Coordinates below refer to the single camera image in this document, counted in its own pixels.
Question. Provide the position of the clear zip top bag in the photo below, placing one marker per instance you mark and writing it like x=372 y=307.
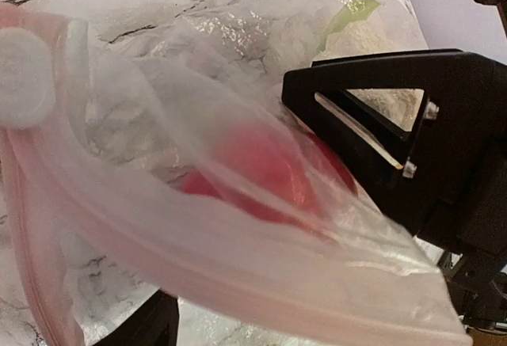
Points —
x=174 y=155

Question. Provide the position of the red fake dragon fruit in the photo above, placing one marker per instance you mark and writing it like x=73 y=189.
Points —
x=269 y=161

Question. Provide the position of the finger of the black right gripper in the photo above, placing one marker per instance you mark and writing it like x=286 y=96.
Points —
x=376 y=151

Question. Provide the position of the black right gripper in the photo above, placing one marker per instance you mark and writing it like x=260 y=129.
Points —
x=460 y=152

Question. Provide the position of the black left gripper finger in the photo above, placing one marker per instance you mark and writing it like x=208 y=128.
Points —
x=155 y=323

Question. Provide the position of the green fake cabbage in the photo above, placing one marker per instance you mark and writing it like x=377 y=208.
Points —
x=388 y=28

